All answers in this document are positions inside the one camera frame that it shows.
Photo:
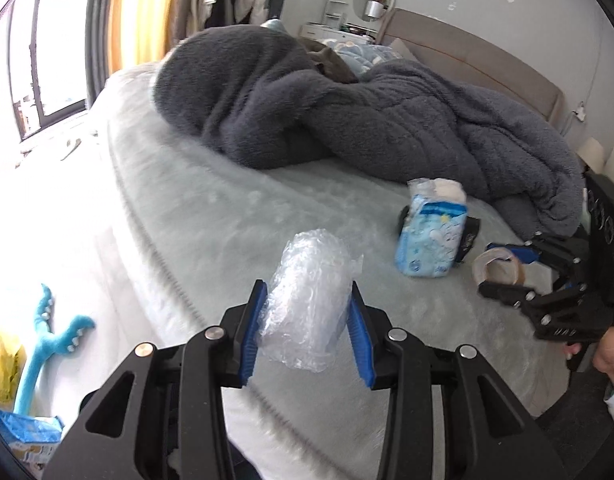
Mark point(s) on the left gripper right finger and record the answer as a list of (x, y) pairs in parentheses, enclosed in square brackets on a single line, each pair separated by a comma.
[(488, 434)]

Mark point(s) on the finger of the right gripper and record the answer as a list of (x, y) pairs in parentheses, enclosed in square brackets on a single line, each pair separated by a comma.
[(566, 256), (517, 296)]

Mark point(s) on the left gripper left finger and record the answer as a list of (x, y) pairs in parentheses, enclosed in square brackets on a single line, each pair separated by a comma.
[(160, 414)]

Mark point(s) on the brown packing tape roll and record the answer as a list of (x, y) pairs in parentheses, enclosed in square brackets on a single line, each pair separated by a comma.
[(499, 266)]

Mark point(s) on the blue cartoon tissue pack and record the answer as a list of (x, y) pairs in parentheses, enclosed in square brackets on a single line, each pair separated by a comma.
[(432, 230)]

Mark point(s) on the clear bubble wrap wad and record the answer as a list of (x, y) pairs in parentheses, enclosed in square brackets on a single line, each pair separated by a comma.
[(307, 305)]

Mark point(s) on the person's right hand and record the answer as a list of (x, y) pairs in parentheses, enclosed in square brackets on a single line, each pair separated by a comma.
[(603, 359)]

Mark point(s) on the black snack packet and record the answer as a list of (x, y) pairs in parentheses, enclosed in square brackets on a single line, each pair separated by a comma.
[(468, 237)]

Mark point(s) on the blue plush toy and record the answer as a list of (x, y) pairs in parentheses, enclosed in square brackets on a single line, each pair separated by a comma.
[(47, 344)]

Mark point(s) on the blue snack box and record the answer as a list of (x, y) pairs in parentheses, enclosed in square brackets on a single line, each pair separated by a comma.
[(33, 440)]

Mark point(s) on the yellow plastic bag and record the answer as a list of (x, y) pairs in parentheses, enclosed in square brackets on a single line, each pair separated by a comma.
[(12, 362)]

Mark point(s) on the beige upholstered headboard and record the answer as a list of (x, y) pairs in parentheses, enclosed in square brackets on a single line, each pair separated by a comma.
[(462, 56)]

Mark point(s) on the light blue patterned pillow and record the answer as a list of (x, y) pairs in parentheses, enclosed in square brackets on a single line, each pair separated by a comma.
[(360, 58)]

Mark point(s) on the brown garment on bed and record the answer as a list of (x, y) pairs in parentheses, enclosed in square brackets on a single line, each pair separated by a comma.
[(328, 62)]

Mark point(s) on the white dressing table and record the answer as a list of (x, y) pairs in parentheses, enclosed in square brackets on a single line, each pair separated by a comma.
[(340, 22)]

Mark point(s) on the dark grey fleece blanket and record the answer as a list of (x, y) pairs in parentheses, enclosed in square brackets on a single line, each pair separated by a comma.
[(252, 94)]

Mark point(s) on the grey curtain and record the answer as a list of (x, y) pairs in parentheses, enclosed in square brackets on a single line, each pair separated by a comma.
[(95, 48)]

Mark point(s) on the yellow curtain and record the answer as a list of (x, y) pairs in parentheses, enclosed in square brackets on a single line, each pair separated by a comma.
[(136, 32)]

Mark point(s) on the wall socket with charger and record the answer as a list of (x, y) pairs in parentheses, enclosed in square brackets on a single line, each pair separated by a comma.
[(578, 114)]

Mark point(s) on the window with dark frame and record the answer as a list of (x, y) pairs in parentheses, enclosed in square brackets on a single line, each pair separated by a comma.
[(42, 75)]

